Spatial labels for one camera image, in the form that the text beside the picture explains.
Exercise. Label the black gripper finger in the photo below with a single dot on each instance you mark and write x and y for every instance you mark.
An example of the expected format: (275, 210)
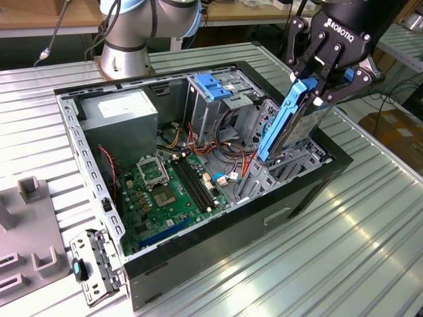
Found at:
(347, 88)
(294, 43)

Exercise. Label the hard disk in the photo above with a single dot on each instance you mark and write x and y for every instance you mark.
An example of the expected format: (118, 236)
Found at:
(282, 119)

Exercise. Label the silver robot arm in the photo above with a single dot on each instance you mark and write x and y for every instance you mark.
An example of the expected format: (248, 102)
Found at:
(125, 39)

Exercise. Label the grey metal disk bay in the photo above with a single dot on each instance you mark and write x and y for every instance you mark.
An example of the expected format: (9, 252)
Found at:
(257, 185)

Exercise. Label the white small boxes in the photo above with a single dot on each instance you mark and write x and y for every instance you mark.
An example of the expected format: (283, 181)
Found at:
(282, 5)

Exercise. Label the metal slat side table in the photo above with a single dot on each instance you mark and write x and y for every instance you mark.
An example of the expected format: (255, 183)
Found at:
(406, 46)

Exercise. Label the brown cardboard box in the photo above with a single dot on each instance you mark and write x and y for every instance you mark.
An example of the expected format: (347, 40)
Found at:
(393, 132)
(82, 6)

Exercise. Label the blue plastic drive latch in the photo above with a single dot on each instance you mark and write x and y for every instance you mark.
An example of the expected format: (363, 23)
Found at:
(211, 87)

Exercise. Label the grey metal drive cage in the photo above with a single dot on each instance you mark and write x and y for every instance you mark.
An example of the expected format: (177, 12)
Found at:
(211, 112)

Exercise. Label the black RAM slot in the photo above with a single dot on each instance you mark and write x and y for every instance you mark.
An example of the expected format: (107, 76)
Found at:
(201, 183)
(191, 183)
(186, 183)
(196, 183)

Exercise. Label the thin metal locking lever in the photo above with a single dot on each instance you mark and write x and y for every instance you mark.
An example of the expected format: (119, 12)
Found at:
(166, 168)

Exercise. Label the black open PC case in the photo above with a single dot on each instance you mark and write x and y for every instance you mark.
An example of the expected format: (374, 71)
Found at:
(231, 237)

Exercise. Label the grey power supply unit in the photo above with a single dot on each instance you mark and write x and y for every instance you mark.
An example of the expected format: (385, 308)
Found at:
(122, 138)

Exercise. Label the CPU socket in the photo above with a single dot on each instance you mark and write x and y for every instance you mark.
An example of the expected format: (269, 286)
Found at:
(164, 197)

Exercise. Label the long wooden desk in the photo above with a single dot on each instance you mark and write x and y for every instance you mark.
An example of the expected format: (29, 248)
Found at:
(79, 21)

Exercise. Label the green motherboard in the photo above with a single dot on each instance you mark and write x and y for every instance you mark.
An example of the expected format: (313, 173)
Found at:
(158, 218)

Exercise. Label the blue expansion slot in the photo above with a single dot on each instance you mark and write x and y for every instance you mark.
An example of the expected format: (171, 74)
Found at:
(165, 232)

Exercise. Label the black case fan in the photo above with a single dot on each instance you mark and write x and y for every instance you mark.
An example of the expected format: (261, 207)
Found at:
(105, 178)

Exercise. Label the grey parts rack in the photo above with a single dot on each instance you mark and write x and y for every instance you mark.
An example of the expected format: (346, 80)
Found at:
(29, 224)

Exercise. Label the square brown base plate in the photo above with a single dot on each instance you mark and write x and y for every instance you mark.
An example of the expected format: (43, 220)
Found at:
(98, 69)

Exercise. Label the black plastic supply bracket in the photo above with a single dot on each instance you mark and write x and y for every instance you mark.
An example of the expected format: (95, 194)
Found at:
(82, 110)

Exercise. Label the grey hinged slot bracket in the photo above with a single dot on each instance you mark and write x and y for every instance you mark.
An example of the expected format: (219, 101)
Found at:
(81, 246)

